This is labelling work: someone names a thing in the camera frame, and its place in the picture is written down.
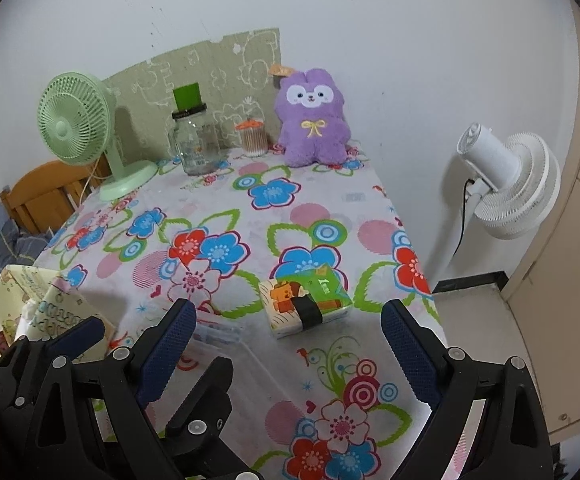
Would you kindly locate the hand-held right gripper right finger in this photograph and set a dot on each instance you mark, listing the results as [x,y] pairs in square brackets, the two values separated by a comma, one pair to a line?
[409,355]

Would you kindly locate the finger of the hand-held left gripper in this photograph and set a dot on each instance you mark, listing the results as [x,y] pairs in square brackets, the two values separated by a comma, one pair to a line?
[205,395]
[82,332]

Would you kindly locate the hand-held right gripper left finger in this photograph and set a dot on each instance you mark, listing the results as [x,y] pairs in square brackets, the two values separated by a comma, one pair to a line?
[167,345]

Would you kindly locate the yellow fabric storage box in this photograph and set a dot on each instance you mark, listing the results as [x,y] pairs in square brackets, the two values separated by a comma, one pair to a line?
[0,305]

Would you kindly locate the tissue pack with bear print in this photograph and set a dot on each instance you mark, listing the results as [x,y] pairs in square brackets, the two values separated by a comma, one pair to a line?
[305,305]

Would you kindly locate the clear plastic packet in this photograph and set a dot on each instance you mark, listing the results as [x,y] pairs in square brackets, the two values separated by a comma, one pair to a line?
[217,330]

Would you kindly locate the grey plaid pillow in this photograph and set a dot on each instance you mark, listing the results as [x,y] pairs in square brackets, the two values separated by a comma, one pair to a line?
[25,247]

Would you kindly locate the wooden bed headboard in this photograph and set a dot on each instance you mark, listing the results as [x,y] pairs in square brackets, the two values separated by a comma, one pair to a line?
[40,195]

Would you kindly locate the floral tablecloth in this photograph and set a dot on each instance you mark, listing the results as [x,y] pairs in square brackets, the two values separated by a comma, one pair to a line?
[270,210]

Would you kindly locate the beige door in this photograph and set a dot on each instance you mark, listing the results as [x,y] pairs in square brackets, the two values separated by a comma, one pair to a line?
[569,260]

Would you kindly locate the white standing fan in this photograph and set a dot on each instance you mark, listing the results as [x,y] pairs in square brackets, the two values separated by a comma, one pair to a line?
[514,185]

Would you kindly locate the glass jar mug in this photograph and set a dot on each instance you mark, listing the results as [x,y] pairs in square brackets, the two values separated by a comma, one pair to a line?
[195,145]

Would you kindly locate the green desk fan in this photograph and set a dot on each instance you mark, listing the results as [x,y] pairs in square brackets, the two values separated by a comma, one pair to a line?
[72,120]

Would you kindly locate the cotton swab jar orange lid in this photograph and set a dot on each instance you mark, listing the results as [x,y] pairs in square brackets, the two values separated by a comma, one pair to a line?
[252,140]

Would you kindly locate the purple plush bunny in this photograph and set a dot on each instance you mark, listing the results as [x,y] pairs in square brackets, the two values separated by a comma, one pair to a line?
[315,130]

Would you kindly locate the green plastic cup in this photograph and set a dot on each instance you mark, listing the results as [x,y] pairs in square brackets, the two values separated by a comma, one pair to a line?
[186,96]

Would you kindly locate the green patterned board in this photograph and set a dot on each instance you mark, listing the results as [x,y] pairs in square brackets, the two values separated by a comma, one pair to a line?
[220,65]

